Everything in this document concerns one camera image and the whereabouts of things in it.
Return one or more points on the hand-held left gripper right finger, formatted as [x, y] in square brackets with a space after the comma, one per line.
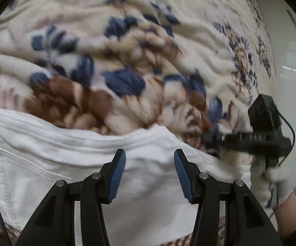
[184, 175]

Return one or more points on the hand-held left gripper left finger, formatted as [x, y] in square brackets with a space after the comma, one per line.
[116, 174]

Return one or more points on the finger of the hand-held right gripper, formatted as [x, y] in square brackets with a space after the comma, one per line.
[227, 139]

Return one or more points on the white pants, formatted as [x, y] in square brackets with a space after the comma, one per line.
[60, 164]

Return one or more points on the person's right forearm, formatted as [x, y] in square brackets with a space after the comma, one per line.
[290, 217]

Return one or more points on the person's right hand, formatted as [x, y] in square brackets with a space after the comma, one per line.
[284, 184]

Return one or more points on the white headboard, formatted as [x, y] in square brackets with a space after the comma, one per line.
[286, 69]

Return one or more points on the floral blanket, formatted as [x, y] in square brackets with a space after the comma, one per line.
[112, 30]

